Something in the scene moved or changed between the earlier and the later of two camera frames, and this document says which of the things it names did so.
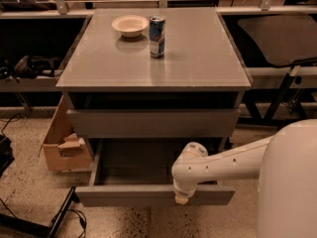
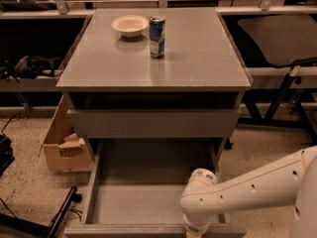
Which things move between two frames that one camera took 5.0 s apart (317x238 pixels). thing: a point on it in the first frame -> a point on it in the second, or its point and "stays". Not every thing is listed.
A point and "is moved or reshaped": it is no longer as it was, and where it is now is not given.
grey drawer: (138, 173) is moved or reshaped
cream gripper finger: (181, 200) -> (193, 235)
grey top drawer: (155, 123) stays
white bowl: (131, 26) stays
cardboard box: (65, 151) stays
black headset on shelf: (29, 66) stays
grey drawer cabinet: (154, 73) stays
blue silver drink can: (157, 36) stays
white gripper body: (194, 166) -> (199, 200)
